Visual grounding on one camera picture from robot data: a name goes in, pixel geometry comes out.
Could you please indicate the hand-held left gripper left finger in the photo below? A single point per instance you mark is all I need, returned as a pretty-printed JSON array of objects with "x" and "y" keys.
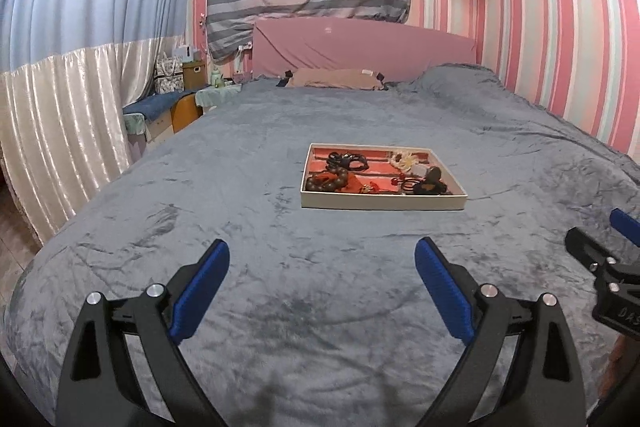
[{"x": 200, "y": 292}]

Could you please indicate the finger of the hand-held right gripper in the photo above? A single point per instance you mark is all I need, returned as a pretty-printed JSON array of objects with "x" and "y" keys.
[
  {"x": 626, "y": 224},
  {"x": 587, "y": 249}
]

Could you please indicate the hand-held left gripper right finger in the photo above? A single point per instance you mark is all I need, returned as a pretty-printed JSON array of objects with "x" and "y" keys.
[{"x": 442, "y": 292}]

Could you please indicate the white tray with red lining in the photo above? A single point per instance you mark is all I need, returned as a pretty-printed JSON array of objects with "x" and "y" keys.
[{"x": 380, "y": 202}]

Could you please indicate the black hair claw clip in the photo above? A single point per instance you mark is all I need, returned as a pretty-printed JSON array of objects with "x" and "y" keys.
[{"x": 432, "y": 182}]

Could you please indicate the orange fabric scrunchie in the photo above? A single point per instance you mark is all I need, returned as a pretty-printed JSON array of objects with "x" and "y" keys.
[{"x": 357, "y": 184}]

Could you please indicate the grey-blue plush blanket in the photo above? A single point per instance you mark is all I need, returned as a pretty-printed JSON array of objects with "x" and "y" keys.
[{"x": 250, "y": 227}]

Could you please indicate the white flower hair accessory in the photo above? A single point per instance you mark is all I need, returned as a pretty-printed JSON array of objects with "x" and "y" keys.
[{"x": 404, "y": 159}]

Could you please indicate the blue folded cloth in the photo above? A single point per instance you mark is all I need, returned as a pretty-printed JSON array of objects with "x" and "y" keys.
[{"x": 155, "y": 103}]

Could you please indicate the green jar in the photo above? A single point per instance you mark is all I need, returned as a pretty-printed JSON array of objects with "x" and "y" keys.
[{"x": 216, "y": 78}]

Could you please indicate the brown cardboard box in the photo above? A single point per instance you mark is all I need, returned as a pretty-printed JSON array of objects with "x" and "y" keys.
[{"x": 194, "y": 76}]

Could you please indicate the patterned paper bag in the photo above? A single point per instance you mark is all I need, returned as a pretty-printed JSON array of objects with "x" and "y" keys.
[{"x": 169, "y": 74}]

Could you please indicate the beige pillow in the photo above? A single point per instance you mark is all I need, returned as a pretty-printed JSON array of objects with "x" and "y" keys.
[{"x": 335, "y": 78}]

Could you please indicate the small white box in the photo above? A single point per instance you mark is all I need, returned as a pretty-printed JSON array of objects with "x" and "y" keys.
[{"x": 183, "y": 53}]

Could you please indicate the blue and white curtain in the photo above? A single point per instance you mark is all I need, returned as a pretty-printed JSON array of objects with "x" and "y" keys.
[{"x": 65, "y": 82}]

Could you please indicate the pink headboard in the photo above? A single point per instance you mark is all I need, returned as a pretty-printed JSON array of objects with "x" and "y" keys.
[{"x": 360, "y": 49}]

